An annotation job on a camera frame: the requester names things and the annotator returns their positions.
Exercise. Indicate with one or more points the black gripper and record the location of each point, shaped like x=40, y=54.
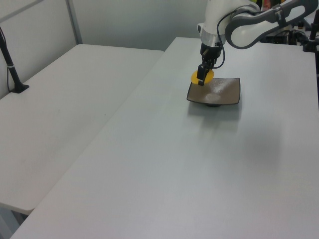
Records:
x=211, y=53

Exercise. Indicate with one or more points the yellow potato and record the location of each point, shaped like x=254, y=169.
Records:
x=211, y=76

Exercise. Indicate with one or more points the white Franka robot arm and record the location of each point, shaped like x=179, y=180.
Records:
x=244, y=32

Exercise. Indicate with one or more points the brown square ceramic plate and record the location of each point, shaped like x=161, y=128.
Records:
x=224, y=92

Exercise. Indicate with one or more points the black box device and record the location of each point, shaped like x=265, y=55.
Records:
x=279, y=38

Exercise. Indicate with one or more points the short black clamp stand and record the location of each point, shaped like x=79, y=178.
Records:
x=311, y=44

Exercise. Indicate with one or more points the grey metal partition post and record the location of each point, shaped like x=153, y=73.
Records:
x=74, y=25

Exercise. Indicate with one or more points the black camera stand pole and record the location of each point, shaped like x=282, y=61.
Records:
x=11, y=67

